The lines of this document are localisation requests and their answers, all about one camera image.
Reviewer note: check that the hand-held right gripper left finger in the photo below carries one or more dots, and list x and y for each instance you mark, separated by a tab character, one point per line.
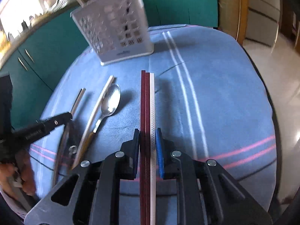
136	146

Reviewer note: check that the person's left hand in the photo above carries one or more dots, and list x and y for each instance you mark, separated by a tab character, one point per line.
25	178

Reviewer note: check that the kitchen counter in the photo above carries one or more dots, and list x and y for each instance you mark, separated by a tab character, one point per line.
23	31

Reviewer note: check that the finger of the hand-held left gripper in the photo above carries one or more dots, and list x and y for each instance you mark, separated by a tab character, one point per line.
46	126

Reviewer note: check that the grey drawer cabinet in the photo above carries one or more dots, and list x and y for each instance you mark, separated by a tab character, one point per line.
262	16

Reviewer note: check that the white patterned chopstick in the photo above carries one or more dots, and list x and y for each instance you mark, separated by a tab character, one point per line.
152	112

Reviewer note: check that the blue striped tablecloth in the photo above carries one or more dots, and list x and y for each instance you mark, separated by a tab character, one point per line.
211	98

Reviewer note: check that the white perforated utensil basket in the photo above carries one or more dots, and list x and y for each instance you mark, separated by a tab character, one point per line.
112	28

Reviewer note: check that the wooden door frame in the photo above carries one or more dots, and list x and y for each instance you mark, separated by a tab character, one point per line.
234	9

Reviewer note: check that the dark red chopstick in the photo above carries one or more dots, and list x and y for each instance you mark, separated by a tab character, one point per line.
143	98
147	103

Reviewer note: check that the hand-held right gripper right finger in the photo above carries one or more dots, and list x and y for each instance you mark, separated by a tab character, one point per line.
160	152

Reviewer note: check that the green kitchen cabinets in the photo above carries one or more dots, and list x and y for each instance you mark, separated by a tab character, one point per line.
46	51

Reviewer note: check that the dark wooden furniture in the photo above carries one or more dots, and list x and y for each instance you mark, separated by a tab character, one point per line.
291	23

